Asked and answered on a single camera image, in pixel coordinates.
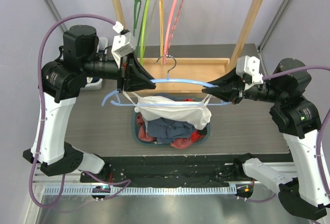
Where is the light blue hanger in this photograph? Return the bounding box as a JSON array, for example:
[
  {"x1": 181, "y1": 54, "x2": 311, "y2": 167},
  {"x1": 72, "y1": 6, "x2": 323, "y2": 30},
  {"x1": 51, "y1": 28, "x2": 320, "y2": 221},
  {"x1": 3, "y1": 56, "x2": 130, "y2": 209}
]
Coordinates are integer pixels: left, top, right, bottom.
[{"x1": 101, "y1": 55, "x2": 230, "y2": 107}]

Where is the pink hanger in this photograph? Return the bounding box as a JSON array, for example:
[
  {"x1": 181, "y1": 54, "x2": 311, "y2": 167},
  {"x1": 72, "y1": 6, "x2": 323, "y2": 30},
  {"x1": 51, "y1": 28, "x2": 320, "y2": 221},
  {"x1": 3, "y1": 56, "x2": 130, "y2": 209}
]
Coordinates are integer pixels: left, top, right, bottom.
[{"x1": 162, "y1": 0, "x2": 185, "y2": 65}]

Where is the navy tank top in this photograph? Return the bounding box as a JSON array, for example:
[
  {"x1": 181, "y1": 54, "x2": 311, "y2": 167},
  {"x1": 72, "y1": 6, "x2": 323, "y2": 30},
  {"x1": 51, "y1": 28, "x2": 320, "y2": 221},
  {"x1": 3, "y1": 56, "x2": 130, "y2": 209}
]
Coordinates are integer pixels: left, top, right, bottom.
[{"x1": 145, "y1": 93, "x2": 199, "y2": 145}]

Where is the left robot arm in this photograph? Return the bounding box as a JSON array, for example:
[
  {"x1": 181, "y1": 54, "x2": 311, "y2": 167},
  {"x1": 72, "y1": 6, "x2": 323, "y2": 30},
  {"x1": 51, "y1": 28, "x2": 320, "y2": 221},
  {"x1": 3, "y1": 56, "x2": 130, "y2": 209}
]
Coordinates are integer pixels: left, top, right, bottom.
[{"x1": 23, "y1": 22, "x2": 156, "y2": 182}]

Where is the green plastic hanger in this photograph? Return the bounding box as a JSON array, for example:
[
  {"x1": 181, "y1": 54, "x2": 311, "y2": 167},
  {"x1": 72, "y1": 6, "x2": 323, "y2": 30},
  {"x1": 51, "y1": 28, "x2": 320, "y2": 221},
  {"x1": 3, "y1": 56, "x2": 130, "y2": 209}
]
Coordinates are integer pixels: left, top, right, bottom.
[{"x1": 133, "y1": 0, "x2": 142, "y2": 56}]

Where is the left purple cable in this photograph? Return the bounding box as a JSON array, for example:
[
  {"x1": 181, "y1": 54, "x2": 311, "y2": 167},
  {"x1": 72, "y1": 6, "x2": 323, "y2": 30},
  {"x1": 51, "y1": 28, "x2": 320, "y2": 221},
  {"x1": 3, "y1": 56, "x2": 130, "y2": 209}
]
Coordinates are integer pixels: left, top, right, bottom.
[{"x1": 28, "y1": 14, "x2": 118, "y2": 209}]

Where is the maroon graphic tank top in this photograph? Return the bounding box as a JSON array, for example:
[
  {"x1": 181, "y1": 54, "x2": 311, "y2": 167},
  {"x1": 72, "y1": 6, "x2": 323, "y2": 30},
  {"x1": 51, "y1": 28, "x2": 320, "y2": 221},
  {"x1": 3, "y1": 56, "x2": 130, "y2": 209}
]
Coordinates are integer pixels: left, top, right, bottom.
[{"x1": 136, "y1": 114, "x2": 196, "y2": 149}]

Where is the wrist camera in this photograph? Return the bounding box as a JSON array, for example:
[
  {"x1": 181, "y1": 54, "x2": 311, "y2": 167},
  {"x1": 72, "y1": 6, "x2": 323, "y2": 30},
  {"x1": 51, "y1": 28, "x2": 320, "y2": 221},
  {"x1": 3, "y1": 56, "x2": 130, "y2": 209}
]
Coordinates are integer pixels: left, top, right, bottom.
[
  {"x1": 235, "y1": 56, "x2": 263, "y2": 91},
  {"x1": 111, "y1": 21, "x2": 137, "y2": 69}
]

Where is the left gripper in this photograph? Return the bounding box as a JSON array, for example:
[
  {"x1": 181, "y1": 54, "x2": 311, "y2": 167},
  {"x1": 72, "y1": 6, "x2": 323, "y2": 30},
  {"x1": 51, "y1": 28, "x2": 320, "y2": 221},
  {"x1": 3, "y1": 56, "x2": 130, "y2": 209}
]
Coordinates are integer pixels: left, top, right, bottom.
[{"x1": 82, "y1": 51, "x2": 157, "y2": 93}]

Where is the lime green hanger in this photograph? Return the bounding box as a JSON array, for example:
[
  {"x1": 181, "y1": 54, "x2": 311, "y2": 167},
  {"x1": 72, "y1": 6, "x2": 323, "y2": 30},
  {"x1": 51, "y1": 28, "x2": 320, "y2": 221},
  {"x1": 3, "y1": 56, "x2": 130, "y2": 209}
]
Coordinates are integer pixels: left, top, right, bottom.
[{"x1": 139, "y1": 0, "x2": 157, "y2": 65}]

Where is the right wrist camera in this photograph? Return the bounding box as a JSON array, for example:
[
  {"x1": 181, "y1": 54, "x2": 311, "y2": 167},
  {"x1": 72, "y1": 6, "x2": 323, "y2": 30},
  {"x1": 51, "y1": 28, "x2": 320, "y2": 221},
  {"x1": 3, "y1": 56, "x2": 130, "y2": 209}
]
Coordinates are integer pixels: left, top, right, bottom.
[{"x1": 235, "y1": 56, "x2": 263, "y2": 91}]

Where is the teal plastic tub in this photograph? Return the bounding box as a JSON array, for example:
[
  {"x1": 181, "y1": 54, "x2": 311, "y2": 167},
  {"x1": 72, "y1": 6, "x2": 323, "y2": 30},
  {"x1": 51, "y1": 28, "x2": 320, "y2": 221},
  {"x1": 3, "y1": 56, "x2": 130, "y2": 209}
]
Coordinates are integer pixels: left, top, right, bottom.
[{"x1": 131, "y1": 93, "x2": 210, "y2": 149}]

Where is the white plastic basket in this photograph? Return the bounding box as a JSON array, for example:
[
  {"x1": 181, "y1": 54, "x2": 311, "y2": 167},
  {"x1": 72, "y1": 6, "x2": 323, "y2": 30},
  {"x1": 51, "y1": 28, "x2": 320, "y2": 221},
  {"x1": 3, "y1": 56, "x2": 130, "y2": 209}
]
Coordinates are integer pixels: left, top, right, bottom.
[{"x1": 85, "y1": 37, "x2": 109, "y2": 90}]

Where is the wooden clothes rack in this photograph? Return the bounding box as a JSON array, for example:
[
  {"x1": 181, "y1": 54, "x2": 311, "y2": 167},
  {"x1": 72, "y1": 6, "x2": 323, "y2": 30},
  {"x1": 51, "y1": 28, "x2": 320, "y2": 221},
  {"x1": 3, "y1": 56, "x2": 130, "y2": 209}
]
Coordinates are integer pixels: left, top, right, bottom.
[{"x1": 112, "y1": 0, "x2": 263, "y2": 80}]

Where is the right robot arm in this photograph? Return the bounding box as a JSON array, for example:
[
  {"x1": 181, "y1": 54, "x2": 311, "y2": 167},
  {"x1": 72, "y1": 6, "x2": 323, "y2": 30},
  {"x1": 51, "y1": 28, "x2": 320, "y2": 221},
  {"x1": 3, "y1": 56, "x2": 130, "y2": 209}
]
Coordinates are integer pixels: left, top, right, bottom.
[{"x1": 133, "y1": 56, "x2": 329, "y2": 221}]

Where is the yellow hanger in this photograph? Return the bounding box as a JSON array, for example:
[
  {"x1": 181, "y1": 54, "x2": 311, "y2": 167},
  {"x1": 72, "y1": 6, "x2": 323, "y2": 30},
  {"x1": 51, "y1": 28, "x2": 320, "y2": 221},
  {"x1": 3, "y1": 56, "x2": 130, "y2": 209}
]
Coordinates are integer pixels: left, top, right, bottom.
[{"x1": 159, "y1": 0, "x2": 164, "y2": 65}]

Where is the white tank top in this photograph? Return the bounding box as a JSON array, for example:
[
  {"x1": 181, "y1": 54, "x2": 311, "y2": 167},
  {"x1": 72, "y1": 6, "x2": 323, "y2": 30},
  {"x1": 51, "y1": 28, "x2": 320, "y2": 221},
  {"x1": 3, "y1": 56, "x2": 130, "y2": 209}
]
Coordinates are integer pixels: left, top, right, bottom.
[{"x1": 132, "y1": 92, "x2": 211, "y2": 130}]

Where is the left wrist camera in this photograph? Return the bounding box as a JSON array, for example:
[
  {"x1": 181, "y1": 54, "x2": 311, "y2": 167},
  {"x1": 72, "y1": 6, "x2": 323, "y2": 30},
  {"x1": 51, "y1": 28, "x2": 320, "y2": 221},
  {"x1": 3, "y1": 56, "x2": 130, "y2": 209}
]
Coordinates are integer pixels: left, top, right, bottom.
[{"x1": 111, "y1": 21, "x2": 137, "y2": 69}]

